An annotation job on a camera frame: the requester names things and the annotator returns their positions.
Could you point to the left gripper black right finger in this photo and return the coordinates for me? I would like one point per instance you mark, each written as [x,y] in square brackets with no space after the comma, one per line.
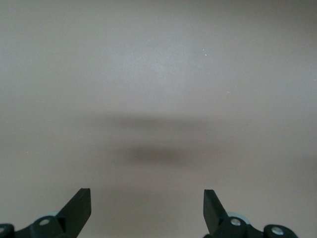
[215,213]

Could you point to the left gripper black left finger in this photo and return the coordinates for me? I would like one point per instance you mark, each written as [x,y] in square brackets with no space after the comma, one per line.
[76,213]

